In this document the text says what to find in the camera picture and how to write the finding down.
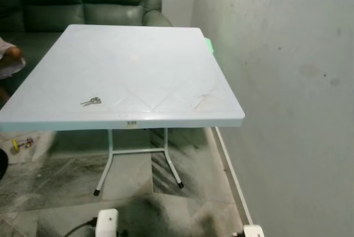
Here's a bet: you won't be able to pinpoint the white baseboard strip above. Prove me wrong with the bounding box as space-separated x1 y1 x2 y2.
213 128 254 225

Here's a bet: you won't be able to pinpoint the green plastic object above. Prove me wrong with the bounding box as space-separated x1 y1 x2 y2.
204 37 214 55

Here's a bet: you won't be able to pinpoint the light blue plastic table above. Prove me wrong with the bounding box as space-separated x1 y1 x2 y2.
0 24 246 196

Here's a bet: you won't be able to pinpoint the small colourful toy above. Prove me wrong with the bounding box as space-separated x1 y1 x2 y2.
11 136 35 152

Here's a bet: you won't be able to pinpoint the black round object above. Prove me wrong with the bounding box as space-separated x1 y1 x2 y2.
0 150 9 181

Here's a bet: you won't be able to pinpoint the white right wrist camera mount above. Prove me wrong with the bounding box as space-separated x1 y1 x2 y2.
242 224 265 237

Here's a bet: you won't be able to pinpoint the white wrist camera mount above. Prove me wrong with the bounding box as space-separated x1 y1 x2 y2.
242 224 265 237
95 209 119 237

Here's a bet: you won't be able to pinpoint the white metal table leg frame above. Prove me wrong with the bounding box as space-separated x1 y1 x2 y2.
93 128 184 196

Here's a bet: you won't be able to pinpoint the silver keys on ring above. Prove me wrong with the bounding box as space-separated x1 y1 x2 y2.
80 97 102 107

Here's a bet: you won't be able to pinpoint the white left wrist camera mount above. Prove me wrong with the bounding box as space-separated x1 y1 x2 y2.
95 209 119 237

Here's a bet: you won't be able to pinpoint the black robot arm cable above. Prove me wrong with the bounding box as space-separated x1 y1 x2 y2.
62 220 97 237

